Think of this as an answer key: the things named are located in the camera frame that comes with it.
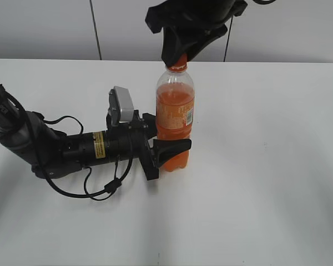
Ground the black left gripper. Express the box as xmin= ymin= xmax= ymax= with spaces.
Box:
xmin=61 ymin=110 xmax=192 ymax=181

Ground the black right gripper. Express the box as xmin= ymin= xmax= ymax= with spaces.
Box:
xmin=145 ymin=1 xmax=247 ymax=67

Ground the orange bottle cap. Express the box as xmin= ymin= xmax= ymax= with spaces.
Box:
xmin=167 ymin=53 xmax=188 ymax=73

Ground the orange soda bottle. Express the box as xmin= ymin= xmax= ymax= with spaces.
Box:
xmin=155 ymin=66 xmax=196 ymax=172

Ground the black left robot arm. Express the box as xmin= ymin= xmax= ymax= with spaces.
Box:
xmin=0 ymin=84 xmax=191 ymax=180

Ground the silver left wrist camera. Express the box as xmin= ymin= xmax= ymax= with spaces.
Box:
xmin=108 ymin=86 xmax=134 ymax=126

